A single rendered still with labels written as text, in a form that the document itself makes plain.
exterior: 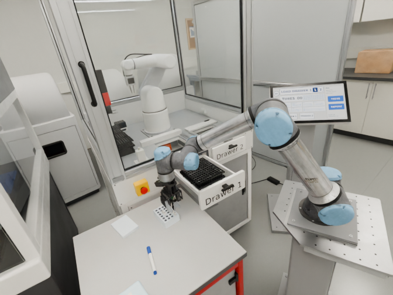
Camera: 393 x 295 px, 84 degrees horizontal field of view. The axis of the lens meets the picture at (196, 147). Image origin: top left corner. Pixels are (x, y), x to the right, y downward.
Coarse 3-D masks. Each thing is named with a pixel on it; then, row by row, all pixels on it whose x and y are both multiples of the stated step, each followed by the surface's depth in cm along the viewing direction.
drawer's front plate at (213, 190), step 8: (232, 176) 111; (240, 176) 114; (216, 184) 106; (240, 184) 116; (200, 192) 102; (208, 192) 105; (216, 192) 108; (224, 192) 111; (232, 192) 115; (200, 200) 104; (208, 200) 106; (216, 200) 110; (200, 208) 107
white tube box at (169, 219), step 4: (156, 208) 115; (160, 208) 115; (164, 208) 115; (172, 208) 113; (156, 212) 112; (160, 212) 112; (168, 212) 112; (176, 212) 110; (156, 216) 112; (160, 216) 109; (164, 216) 109; (168, 216) 109; (172, 216) 109; (176, 216) 108; (160, 220) 109; (164, 220) 107; (168, 220) 106; (172, 220) 107; (176, 220) 109; (164, 224) 105; (168, 224) 106; (172, 224) 108
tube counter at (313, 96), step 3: (297, 96) 159; (300, 96) 159; (303, 96) 158; (306, 96) 158; (309, 96) 157; (312, 96) 157; (315, 96) 156; (318, 96) 156; (321, 96) 155; (324, 96) 155; (297, 99) 159; (300, 99) 158; (303, 99) 158; (306, 99) 157; (309, 99) 157; (312, 99) 156; (315, 99) 156; (318, 99) 155; (321, 99) 155; (324, 99) 154
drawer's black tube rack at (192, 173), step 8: (200, 160) 135; (200, 168) 127; (208, 168) 126; (216, 168) 125; (184, 176) 127; (192, 176) 120; (200, 176) 119; (208, 176) 123; (216, 176) 123; (224, 176) 122; (200, 184) 116; (208, 184) 117
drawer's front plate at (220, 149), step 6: (240, 138) 151; (222, 144) 146; (228, 144) 147; (234, 144) 150; (240, 144) 153; (216, 150) 143; (222, 150) 146; (228, 150) 149; (234, 150) 152; (240, 150) 156; (216, 156) 144; (222, 156) 147; (228, 156) 151
